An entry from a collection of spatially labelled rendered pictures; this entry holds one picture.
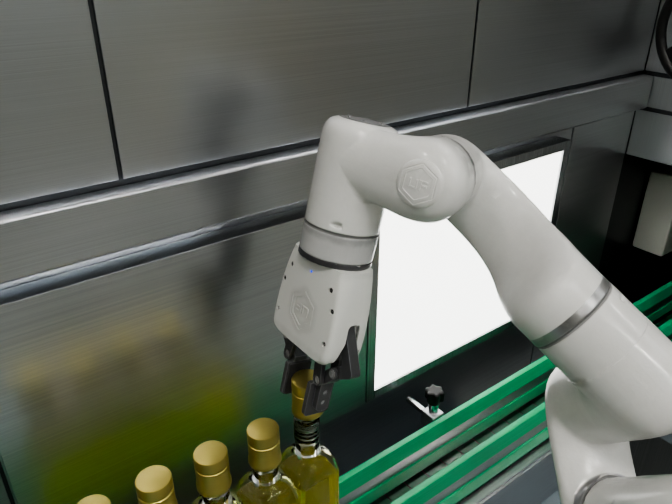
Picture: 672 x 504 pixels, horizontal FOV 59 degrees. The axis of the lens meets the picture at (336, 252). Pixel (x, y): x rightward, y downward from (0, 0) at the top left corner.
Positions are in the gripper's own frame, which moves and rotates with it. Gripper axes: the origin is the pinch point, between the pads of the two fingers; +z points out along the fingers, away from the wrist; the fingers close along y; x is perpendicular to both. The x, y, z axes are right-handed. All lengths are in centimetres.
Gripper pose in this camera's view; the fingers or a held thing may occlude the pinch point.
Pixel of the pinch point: (306, 385)
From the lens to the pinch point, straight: 66.1
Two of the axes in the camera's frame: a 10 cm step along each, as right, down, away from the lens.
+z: -2.0, 9.3, 3.0
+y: 6.0, 3.6, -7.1
